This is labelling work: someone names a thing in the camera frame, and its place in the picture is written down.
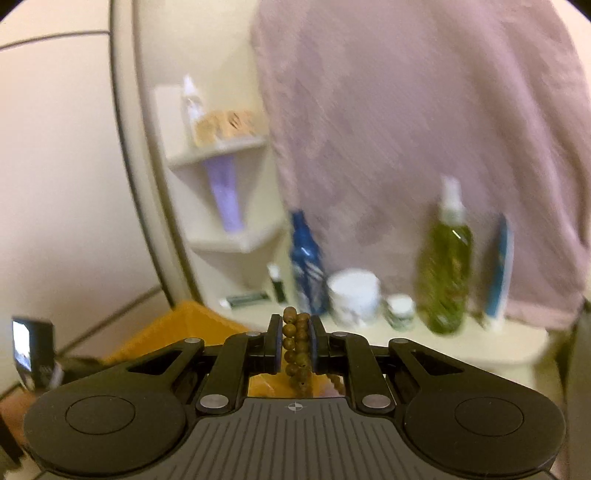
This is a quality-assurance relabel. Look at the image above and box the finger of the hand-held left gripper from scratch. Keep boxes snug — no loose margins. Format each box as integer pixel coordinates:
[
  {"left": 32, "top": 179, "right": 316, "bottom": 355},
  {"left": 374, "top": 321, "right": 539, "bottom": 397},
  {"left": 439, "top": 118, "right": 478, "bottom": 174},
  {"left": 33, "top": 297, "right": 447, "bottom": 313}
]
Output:
[{"left": 54, "top": 354, "right": 112, "bottom": 384}]

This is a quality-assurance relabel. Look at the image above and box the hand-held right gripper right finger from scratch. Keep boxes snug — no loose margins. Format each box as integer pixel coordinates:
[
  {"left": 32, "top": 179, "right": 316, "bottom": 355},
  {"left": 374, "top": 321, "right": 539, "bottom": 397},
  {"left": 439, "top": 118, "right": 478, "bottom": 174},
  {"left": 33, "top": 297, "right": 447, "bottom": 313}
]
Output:
[{"left": 310, "top": 315, "right": 465, "bottom": 412}]

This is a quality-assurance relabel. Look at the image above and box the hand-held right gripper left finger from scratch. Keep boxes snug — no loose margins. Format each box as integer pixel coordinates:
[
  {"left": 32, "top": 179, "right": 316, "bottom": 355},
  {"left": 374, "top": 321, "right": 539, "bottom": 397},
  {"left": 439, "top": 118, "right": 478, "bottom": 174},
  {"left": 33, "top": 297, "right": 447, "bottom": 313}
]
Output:
[{"left": 127, "top": 315, "right": 283, "bottom": 412}]

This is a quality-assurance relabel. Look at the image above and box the brown wooden bead necklace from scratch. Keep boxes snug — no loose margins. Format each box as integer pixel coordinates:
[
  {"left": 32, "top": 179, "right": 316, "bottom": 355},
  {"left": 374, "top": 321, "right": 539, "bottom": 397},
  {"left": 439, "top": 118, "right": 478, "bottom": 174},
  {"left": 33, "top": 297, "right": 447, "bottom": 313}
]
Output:
[{"left": 281, "top": 307, "right": 347, "bottom": 397}]

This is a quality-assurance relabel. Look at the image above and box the orange plastic tray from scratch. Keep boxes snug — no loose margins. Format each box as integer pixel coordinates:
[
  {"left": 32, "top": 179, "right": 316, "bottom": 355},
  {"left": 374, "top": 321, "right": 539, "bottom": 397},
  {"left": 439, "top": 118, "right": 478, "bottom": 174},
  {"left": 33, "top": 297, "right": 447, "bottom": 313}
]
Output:
[{"left": 104, "top": 300, "right": 347, "bottom": 398}]

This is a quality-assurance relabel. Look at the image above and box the dark green tube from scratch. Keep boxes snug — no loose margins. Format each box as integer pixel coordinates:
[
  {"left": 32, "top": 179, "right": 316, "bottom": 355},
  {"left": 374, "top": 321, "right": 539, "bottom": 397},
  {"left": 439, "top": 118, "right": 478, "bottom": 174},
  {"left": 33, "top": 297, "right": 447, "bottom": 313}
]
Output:
[{"left": 219, "top": 292, "right": 269, "bottom": 309}]

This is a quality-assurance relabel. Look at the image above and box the lip balm stick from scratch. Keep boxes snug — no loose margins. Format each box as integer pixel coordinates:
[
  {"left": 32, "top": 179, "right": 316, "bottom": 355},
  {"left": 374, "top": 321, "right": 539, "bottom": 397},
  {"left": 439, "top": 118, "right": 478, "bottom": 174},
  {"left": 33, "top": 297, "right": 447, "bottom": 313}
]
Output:
[{"left": 267, "top": 263, "right": 287, "bottom": 304}]

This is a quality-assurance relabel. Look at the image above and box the white cream jar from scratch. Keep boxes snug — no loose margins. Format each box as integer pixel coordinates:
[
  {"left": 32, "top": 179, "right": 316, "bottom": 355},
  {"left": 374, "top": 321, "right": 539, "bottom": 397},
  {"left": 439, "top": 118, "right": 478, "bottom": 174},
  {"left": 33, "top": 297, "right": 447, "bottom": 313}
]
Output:
[{"left": 327, "top": 270, "right": 382, "bottom": 328}]

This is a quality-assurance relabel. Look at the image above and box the blue spray bottle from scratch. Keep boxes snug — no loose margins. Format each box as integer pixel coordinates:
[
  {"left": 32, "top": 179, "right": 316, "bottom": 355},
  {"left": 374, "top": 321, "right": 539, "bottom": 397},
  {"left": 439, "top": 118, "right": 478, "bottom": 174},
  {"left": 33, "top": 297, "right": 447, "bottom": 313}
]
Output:
[{"left": 288, "top": 210, "right": 331, "bottom": 317}]

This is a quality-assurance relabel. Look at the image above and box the small green label jar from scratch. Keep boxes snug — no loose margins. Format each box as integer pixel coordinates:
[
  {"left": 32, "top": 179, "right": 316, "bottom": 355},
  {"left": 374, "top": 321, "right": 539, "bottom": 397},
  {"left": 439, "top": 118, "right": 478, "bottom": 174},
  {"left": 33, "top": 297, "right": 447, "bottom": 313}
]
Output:
[{"left": 385, "top": 295, "right": 416, "bottom": 330}]

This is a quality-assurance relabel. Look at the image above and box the cream shelf unit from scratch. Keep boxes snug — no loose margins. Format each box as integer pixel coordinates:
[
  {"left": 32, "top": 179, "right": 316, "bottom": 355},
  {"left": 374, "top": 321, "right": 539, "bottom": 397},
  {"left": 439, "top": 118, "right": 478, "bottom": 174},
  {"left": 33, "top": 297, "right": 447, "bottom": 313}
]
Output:
[{"left": 134, "top": 83, "right": 550, "bottom": 370}]

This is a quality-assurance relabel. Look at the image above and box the green spray bottle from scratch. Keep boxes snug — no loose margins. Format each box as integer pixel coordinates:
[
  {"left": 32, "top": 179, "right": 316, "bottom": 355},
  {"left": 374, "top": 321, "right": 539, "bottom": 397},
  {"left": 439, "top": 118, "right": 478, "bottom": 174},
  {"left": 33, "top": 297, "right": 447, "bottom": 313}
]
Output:
[{"left": 418, "top": 176, "right": 474, "bottom": 334}]

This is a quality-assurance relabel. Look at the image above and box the purple tube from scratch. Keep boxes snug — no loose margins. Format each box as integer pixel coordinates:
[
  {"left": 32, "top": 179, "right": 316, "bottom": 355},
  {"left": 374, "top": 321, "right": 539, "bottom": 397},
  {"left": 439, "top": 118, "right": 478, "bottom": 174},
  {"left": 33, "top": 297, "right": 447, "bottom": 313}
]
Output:
[{"left": 205, "top": 154, "right": 245, "bottom": 234}]

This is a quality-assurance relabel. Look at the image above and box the blue white tube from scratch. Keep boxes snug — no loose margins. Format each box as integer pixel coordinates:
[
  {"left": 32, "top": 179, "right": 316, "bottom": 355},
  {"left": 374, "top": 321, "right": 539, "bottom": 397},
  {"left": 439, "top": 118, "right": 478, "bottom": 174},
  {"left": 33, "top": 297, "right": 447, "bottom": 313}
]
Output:
[{"left": 481, "top": 213, "right": 514, "bottom": 330}]

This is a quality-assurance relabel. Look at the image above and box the tan patterned box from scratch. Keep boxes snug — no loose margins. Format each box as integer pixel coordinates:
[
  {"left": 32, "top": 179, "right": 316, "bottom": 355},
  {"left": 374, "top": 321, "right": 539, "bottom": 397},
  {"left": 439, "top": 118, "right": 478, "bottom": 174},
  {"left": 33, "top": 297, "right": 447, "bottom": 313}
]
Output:
[{"left": 196, "top": 110, "right": 269, "bottom": 147}]

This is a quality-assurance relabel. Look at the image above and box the pink hanging towel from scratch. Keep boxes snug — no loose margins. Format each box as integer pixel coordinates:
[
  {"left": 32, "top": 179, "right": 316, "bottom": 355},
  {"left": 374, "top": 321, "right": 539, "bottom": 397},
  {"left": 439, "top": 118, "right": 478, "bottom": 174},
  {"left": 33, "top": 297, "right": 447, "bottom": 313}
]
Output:
[{"left": 249, "top": 0, "right": 591, "bottom": 330}]

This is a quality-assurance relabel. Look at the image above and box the white spray bottle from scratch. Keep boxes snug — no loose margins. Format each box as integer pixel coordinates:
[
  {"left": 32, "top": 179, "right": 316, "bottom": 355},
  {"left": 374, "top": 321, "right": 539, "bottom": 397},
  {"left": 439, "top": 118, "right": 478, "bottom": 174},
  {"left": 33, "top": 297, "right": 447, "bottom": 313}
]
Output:
[{"left": 181, "top": 76, "right": 207, "bottom": 148}]

